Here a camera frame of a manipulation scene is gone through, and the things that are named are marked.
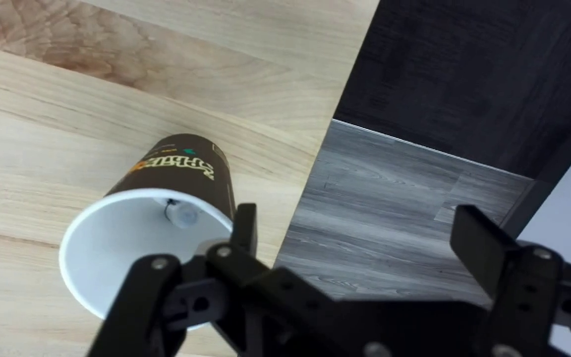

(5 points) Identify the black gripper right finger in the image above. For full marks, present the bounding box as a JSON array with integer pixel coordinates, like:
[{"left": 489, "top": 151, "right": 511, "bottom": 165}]
[{"left": 448, "top": 203, "right": 571, "bottom": 357}]

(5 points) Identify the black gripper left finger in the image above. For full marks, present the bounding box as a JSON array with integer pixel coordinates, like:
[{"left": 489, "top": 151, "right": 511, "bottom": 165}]
[{"left": 85, "top": 201, "right": 340, "bottom": 357}]

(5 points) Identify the dark brown paper cup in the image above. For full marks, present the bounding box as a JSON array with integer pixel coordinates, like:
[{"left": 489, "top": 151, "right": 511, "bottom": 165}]
[{"left": 57, "top": 133, "right": 237, "bottom": 334}]

